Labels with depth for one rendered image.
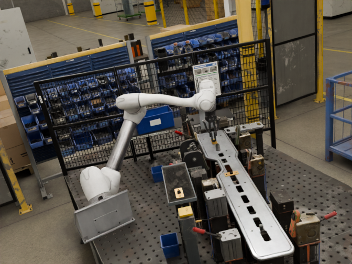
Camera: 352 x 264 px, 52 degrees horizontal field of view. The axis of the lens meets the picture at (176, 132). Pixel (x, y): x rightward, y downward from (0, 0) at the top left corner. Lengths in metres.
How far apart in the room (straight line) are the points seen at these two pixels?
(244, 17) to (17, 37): 6.44
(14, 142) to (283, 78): 3.74
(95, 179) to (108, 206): 0.21
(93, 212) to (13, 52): 6.76
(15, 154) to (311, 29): 4.36
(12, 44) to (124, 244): 6.96
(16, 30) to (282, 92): 5.79
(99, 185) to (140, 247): 0.49
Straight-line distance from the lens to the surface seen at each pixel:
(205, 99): 2.26
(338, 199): 2.53
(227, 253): 1.71
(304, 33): 5.56
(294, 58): 5.53
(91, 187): 2.45
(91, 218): 2.37
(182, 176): 1.95
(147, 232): 2.37
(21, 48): 8.80
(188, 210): 1.69
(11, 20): 8.76
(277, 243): 1.73
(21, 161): 5.20
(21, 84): 4.33
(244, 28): 3.07
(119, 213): 2.43
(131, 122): 2.68
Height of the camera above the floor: 2.15
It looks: 23 degrees down
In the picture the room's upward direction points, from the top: 10 degrees counter-clockwise
